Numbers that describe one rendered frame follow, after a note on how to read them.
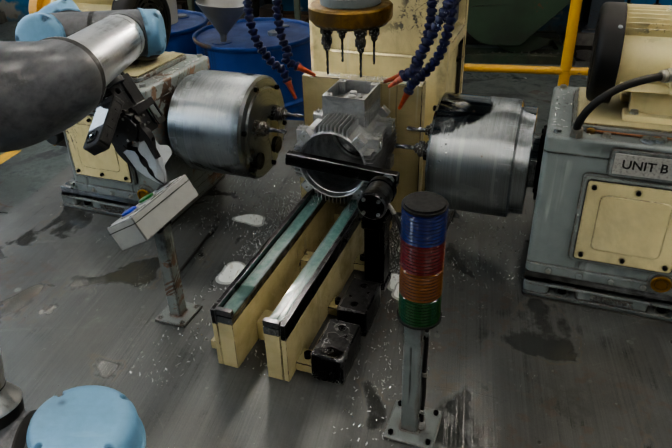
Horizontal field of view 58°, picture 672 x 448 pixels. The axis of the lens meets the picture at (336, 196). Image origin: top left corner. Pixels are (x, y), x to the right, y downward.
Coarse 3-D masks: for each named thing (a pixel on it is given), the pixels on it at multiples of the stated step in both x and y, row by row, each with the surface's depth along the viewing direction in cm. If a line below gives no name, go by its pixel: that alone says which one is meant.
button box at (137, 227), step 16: (160, 192) 111; (176, 192) 113; (192, 192) 117; (144, 208) 106; (160, 208) 109; (176, 208) 112; (112, 224) 107; (128, 224) 104; (144, 224) 105; (160, 224) 108; (128, 240) 106; (144, 240) 104
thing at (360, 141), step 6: (384, 108) 142; (384, 114) 142; (306, 132) 131; (312, 132) 133; (300, 138) 132; (306, 138) 132; (354, 138) 129; (360, 138) 128; (354, 144) 128; (360, 144) 128; (306, 186) 138; (360, 192) 134
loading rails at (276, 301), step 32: (288, 224) 131; (320, 224) 141; (352, 224) 129; (256, 256) 119; (288, 256) 125; (320, 256) 120; (352, 256) 133; (256, 288) 112; (288, 288) 128; (320, 288) 116; (224, 320) 105; (256, 320) 115; (288, 320) 102; (320, 320) 118; (224, 352) 109; (288, 352) 104
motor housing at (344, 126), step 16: (320, 128) 130; (336, 128) 129; (352, 128) 131; (368, 128) 136; (384, 128) 138; (304, 144) 133; (320, 144) 145; (352, 144) 129; (384, 144) 138; (352, 160) 152; (368, 160) 131; (384, 160) 139; (304, 176) 137; (320, 176) 141; (336, 176) 144; (320, 192) 137; (336, 192) 138; (352, 192) 134
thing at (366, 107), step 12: (336, 84) 142; (348, 84) 144; (360, 84) 143; (372, 84) 140; (324, 96) 135; (336, 96) 134; (348, 96) 137; (360, 96) 133; (372, 96) 137; (324, 108) 136; (336, 108) 135; (348, 108) 134; (360, 108) 133; (372, 108) 137; (360, 120) 134
